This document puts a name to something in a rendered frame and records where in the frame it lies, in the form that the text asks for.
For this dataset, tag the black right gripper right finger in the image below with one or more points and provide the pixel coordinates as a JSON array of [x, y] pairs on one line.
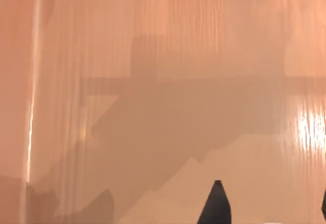
[[324, 205]]

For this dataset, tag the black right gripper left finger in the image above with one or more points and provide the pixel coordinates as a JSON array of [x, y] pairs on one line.
[[217, 206]]

